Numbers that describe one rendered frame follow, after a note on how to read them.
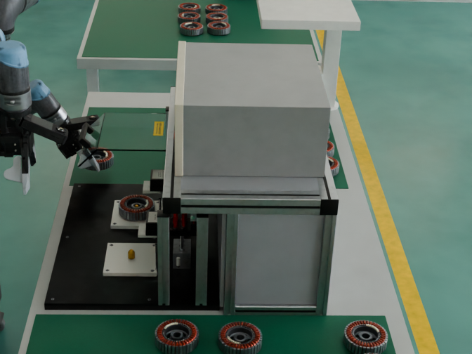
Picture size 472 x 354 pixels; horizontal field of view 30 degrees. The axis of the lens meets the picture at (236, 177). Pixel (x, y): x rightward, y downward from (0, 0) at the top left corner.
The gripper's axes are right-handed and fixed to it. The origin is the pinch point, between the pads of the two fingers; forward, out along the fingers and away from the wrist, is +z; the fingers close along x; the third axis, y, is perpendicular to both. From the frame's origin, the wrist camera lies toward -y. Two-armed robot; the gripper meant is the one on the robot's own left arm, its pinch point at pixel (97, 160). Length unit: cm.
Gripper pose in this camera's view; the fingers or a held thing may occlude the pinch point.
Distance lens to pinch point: 299.9
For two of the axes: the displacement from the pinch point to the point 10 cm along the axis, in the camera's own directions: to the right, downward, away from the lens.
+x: 3.0, 4.8, -8.2
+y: -8.4, 5.4, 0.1
